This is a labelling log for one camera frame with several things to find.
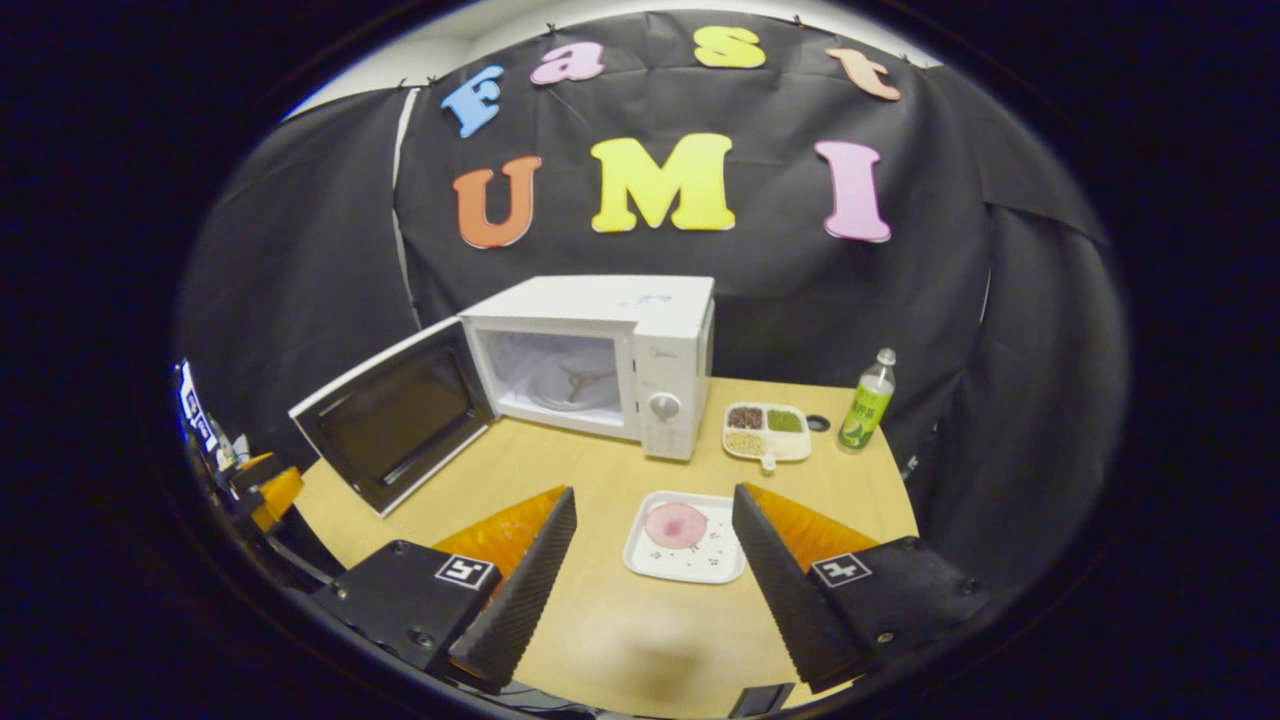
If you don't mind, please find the black backdrop cloth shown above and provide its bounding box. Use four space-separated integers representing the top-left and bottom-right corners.
175 10 1131 601

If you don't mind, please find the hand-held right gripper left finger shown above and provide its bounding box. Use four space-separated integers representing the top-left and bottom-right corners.
310 486 578 696

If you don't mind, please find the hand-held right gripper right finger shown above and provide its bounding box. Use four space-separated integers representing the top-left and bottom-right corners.
732 483 991 694

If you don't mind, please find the white square plate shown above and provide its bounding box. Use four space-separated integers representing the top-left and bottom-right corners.
623 490 748 585

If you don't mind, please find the pink round food slice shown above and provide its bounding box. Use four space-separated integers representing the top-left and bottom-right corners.
644 502 709 550

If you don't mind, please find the white divided dish of beans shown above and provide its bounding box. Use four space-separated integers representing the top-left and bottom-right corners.
722 402 813 472

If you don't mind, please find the white microwave oven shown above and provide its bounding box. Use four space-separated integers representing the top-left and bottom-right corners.
288 275 717 519

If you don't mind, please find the green label drink bottle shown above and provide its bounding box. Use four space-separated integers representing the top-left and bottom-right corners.
838 348 897 453

